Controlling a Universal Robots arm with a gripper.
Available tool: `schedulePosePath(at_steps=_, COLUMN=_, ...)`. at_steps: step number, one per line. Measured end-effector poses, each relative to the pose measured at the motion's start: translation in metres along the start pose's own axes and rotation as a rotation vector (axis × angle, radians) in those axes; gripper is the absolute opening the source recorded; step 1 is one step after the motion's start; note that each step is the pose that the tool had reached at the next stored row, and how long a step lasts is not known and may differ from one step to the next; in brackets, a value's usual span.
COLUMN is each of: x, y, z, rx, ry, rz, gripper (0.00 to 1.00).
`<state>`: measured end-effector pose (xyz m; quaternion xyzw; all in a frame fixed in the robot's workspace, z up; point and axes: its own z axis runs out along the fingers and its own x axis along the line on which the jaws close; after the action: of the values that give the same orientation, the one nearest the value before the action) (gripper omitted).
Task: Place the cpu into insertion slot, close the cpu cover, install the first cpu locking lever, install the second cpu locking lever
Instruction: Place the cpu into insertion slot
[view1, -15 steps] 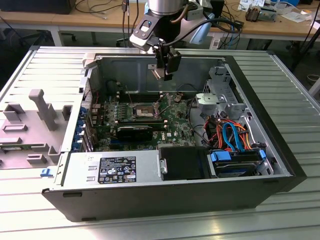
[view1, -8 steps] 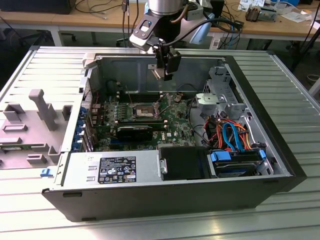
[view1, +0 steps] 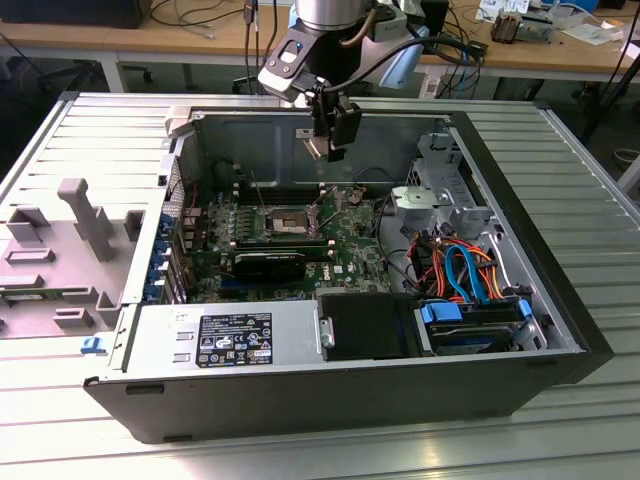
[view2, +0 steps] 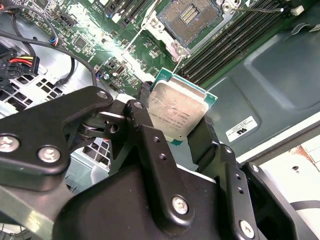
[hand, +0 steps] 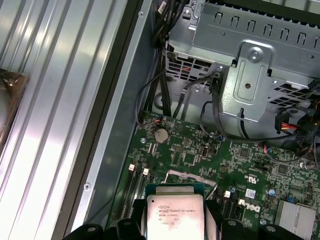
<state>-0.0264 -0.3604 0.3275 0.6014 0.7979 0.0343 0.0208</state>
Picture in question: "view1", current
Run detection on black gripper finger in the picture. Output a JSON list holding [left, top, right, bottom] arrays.
[[327, 95, 363, 163], [309, 82, 332, 151]]

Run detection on silver topped CPU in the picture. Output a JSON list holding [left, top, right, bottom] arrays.
[[301, 135, 332, 162]]

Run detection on CPU socket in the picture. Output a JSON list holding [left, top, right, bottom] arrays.
[[259, 202, 324, 240]]

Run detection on metal CPU cooler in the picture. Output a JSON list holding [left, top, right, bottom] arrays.
[[489, 10, 522, 45]]

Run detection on pale blue teach pendant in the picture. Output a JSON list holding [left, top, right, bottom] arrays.
[[382, 24, 431, 90]]

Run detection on silver metal drive cage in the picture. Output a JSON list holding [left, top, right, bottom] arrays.
[[399, 130, 501, 241]]

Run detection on tall black box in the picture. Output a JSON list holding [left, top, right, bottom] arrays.
[[421, 0, 451, 56]]

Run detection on green motherboard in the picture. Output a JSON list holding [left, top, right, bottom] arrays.
[[182, 182, 399, 304]]

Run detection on long wooden desk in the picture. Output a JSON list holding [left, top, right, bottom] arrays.
[[0, 0, 640, 84]]

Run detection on black NVIDIA graphics card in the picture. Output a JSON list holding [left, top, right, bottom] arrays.
[[232, 248, 307, 282]]

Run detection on grey metal device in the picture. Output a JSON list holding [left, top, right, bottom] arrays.
[[519, 13, 555, 45]]

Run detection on hard disk in blue carrier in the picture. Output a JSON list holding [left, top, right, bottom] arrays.
[[413, 294, 534, 357]]

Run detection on white paper sheets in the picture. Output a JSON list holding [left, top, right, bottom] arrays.
[[560, 17, 627, 47]]

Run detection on large black equipment box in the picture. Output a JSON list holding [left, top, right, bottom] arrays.
[[0, 0, 154, 30]]

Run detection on black tripod leg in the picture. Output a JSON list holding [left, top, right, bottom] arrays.
[[582, 42, 640, 146]]

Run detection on silver power supply unit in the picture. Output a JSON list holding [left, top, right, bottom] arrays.
[[112, 299, 324, 374]]

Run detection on black open PC case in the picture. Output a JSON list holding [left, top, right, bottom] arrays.
[[82, 103, 615, 445]]

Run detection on grey plastic parts rack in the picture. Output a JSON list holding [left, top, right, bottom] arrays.
[[0, 177, 147, 341]]

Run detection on copper coloured hose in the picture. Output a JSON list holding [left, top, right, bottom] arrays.
[[338, 8, 377, 49]]

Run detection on thin black wire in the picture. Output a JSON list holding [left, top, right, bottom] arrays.
[[352, 167, 416, 187]]

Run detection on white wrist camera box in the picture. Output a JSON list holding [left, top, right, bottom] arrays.
[[256, 28, 315, 105], [372, 7, 409, 44]]

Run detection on thick black camera cable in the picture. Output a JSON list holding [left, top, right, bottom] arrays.
[[343, 35, 482, 94]]

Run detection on thick black wire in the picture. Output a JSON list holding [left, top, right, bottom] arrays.
[[373, 198, 421, 296]]

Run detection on orange power wire bundle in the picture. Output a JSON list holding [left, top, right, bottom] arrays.
[[405, 233, 506, 301]]

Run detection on blue flat data wire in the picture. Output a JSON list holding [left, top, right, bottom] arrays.
[[443, 242, 495, 306]]

